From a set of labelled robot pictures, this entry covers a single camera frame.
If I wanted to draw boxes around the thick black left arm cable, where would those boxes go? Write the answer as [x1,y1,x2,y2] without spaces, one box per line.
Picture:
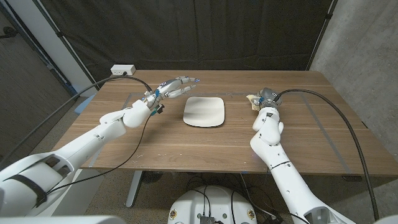
[0,75,154,164]

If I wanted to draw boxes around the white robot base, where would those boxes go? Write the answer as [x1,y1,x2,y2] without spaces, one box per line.
[167,185,258,224]

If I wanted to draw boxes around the yellow sponge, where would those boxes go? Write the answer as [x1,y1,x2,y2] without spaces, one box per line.
[246,94,262,112]

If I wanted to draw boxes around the black backdrop curtain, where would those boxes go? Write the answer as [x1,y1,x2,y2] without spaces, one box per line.
[39,0,338,88]

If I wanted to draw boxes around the white square paper plate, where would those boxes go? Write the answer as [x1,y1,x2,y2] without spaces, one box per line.
[182,96,226,128]

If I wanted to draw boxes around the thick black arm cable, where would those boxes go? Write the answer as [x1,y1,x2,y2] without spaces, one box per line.
[0,75,154,164]
[272,88,380,221]

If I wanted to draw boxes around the white table leg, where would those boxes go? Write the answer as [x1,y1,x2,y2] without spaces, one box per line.
[125,170,144,208]

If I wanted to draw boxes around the black round floor fan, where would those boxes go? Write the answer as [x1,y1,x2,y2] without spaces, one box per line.
[141,170,164,184]

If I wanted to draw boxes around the black floor power adapter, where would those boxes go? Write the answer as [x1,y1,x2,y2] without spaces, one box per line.
[263,211,284,224]

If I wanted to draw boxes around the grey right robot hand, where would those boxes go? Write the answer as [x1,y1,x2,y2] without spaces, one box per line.
[253,87,283,110]

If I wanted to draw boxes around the black outlet power cord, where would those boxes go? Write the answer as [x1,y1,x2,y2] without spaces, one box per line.
[107,72,128,82]

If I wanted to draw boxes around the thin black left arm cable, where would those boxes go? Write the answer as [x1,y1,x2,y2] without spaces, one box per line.
[45,113,153,195]

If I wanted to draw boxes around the grey base port module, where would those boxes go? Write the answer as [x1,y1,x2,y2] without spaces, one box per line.
[198,214,217,224]

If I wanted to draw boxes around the black backdrop stand pole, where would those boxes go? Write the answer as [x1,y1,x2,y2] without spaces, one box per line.
[306,0,339,72]
[30,0,101,91]

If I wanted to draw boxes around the black base cable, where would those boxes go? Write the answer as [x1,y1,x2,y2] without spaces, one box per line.
[229,191,247,224]
[188,185,213,216]

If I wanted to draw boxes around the white floor cable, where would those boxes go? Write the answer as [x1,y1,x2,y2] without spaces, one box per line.
[239,173,276,218]

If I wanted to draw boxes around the white power outlet box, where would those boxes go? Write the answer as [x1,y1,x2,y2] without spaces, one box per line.
[110,64,137,77]

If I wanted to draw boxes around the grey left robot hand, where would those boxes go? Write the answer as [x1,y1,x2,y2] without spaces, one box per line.
[154,76,201,102]

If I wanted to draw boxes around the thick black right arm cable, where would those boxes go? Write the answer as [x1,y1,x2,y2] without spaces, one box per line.
[272,88,380,221]

